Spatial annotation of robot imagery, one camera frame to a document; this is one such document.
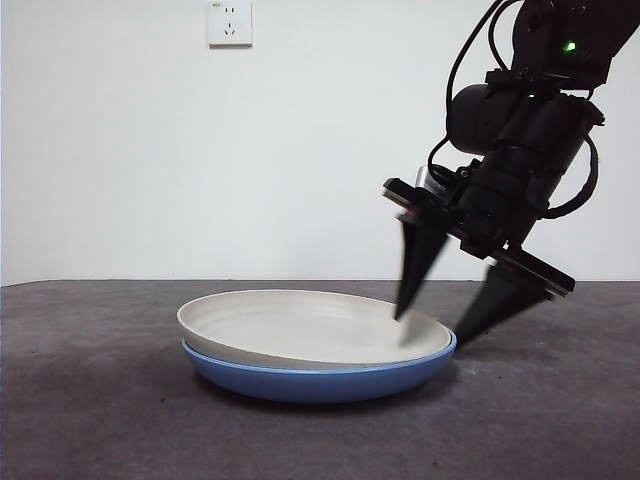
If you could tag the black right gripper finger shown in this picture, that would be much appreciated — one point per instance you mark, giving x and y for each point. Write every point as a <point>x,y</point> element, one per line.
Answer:
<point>420,260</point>
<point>500,305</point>

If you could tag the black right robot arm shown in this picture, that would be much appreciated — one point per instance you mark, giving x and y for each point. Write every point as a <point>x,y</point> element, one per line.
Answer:
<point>540,125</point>

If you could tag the white wall socket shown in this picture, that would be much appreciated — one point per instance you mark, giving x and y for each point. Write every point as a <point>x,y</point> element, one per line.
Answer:
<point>230,22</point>

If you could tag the pale grey camera box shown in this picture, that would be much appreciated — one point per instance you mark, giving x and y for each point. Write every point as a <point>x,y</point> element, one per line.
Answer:
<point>430,180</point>

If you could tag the blue plate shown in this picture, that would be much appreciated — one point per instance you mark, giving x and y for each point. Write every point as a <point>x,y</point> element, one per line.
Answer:
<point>320,385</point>

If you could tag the white plate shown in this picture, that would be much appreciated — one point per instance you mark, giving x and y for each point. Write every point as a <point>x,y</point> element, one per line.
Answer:
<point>300,325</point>

